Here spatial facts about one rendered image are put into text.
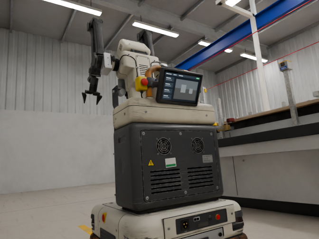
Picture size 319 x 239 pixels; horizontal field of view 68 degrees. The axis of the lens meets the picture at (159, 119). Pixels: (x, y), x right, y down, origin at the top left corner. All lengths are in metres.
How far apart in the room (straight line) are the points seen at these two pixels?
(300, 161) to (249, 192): 0.61
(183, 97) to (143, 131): 0.29
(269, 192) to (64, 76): 7.62
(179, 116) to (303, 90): 9.06
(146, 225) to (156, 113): 0.50
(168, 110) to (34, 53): 8.04
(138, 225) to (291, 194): 1.62
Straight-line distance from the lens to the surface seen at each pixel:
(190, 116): 1.27
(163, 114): 1.17
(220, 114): 2.51
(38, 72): 8.75
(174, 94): 1.21
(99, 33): 1.91
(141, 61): 1.64
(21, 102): 8.43
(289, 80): 2.13
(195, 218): 1.15
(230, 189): 2.77
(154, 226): 1.04
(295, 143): 2.09
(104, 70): 1.62
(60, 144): 8.28
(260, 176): 2.52
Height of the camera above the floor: 0.49
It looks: 11 degrees up
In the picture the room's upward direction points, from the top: 4 degrees counter-clockwise
